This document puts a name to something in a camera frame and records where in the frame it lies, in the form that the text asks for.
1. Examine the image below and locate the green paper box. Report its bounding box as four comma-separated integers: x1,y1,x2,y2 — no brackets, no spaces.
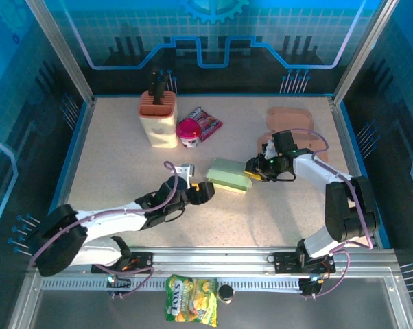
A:
204,157,253,195

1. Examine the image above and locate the brown paper box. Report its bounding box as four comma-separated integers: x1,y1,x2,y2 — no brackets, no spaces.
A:
256,106,330,162

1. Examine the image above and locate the pink snack packet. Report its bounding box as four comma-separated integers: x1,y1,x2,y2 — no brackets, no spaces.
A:
184,106,224,143

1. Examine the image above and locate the yogurt cup with pink lid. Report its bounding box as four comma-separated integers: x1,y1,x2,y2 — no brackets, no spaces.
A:
176,118,203,149

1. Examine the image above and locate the beige knife block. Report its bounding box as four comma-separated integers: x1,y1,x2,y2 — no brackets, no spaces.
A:
139,90,179,149

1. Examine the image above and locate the left electronics board with LED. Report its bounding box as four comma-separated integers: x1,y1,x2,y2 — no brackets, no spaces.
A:
106,272,132,298

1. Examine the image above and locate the electronics board with led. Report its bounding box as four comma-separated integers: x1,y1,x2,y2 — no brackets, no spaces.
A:
298,276,326,298
106,272,132,298

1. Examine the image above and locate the black round knob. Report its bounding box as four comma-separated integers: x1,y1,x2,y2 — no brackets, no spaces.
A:
217,284,235,304

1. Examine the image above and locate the yellow green candy bag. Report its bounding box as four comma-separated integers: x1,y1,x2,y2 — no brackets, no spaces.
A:
164,273,220,327

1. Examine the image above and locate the slotted aluminium strip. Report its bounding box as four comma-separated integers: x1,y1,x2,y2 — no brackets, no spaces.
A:
41,278,302,293

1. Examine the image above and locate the right electronics board with LED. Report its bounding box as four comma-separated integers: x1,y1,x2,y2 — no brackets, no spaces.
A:
298,276,326,298

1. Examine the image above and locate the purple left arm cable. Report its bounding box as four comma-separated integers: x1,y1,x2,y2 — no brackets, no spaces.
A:
29,160,178,300

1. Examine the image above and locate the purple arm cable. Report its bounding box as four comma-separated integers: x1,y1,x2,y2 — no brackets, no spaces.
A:
288,128,374,300
29,160,178,300

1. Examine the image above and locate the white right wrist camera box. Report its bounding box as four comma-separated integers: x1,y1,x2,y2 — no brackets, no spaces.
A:
263,138,278,158

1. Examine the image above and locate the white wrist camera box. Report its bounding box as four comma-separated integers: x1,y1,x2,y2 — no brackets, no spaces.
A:
263,138,278,158
174,163,196,181

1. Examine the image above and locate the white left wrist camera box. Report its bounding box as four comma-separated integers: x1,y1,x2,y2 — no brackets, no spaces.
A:
174,163,196,181

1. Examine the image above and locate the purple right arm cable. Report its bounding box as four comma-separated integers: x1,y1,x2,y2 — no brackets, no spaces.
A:
288,128,374,300

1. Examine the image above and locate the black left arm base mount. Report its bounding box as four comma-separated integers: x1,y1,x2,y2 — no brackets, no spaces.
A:
91,252,156,275

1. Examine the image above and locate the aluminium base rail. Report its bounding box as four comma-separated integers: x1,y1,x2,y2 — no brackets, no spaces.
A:
29,245,398,275

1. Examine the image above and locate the aluminium side rail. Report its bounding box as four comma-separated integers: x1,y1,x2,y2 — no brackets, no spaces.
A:
331,97,379,247
50,97,97,247

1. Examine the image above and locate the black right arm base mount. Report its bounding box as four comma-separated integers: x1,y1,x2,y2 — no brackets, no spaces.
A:
272,252,337,275

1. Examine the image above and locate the black knife handle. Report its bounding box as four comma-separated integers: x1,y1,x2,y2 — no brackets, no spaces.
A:
152,75,169,106
147,66,160,90

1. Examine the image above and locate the aluminium frame post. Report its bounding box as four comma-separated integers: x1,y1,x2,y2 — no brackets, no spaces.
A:
331,0,398,106
24,0,96,106

